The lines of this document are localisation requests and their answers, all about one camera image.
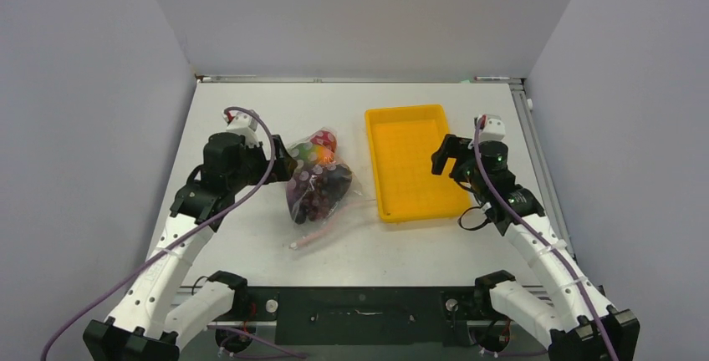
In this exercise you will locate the marker pen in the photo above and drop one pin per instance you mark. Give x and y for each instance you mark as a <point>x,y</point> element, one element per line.
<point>491,78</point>

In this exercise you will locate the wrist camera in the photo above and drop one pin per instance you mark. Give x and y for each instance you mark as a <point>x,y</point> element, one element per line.
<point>491,127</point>
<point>242,124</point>

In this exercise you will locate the clear zip top bag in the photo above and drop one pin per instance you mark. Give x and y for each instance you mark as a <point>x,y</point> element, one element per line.
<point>354,198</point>

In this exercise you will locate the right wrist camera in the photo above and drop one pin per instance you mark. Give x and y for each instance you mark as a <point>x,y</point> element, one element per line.
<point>491,127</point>

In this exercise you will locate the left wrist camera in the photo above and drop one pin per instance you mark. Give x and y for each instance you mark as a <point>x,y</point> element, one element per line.
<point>242,124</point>

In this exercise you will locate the yellow plastic tray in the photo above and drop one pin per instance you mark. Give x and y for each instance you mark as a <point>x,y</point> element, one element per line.
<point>402,141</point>

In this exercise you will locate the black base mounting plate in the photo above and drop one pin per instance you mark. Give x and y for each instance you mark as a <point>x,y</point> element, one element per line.
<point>367,315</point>

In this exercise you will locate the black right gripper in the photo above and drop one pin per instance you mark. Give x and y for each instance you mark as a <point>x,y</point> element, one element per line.
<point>456,148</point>

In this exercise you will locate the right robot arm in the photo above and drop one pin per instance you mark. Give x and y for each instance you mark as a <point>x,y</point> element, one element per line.
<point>577,322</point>

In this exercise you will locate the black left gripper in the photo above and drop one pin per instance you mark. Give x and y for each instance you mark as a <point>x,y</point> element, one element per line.
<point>284,165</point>

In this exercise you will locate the red tomato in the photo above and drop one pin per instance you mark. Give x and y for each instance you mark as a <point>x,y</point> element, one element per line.
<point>325,138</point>

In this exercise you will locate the dark red grape bunch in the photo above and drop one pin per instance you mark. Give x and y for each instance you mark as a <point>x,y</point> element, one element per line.
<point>314,198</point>

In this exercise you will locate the orange pumpkin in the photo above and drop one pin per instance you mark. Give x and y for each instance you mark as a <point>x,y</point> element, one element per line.
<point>322,155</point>

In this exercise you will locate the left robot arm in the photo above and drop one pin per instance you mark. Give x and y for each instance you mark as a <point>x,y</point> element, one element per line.
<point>143,326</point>

